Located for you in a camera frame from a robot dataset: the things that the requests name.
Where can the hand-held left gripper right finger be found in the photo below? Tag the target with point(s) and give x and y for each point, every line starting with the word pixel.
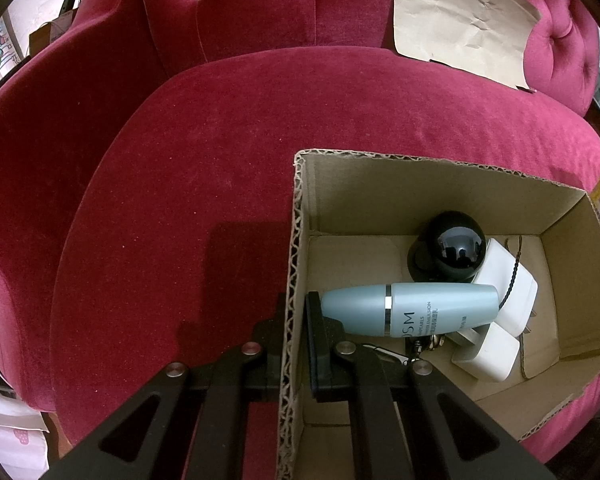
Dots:
pixel 316 355

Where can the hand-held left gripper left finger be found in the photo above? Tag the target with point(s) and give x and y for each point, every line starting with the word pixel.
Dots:
pixel 272 355

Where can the light blue cosmetic bottle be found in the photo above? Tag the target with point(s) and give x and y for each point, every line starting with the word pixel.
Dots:
pixel 430 310

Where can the cardboard box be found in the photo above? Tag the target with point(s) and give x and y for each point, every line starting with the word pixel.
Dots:
pixel 360 200

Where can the black glossy ball camera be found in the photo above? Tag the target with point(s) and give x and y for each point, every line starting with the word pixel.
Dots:
pixel 455 245

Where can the small white plug charger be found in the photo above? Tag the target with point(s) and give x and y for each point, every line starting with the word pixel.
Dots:
pixel 495 357

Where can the large white plug charger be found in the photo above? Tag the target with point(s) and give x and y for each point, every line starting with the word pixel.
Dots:
pixel 522 295

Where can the red velvet tufted sofa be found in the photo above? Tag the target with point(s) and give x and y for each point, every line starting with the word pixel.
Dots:
pixel 180 185

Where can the white bag pink print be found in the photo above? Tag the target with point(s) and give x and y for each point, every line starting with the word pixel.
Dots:
pixel 7 435

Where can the brown paper sheet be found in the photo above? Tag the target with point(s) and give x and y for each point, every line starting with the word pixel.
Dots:
pixel 455 20

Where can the brown wooden furniture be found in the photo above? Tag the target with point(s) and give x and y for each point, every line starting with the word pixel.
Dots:
pixel 50 32

